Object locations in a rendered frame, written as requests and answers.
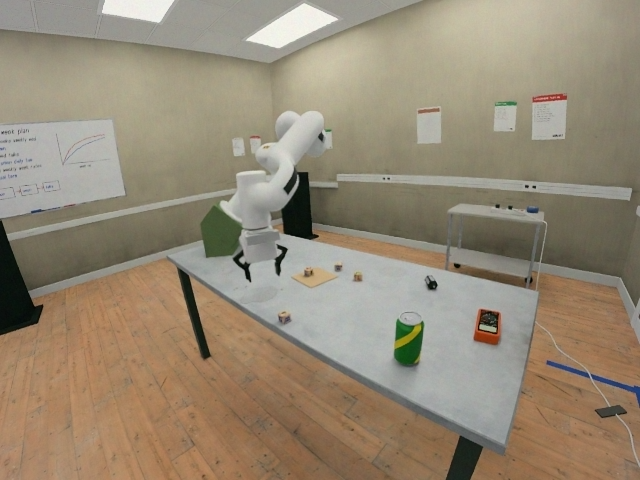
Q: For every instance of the tan square mat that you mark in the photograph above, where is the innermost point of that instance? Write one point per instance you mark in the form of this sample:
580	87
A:
320	276

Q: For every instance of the green soda can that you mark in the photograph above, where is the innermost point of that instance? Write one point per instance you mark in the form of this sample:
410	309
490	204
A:
408	338

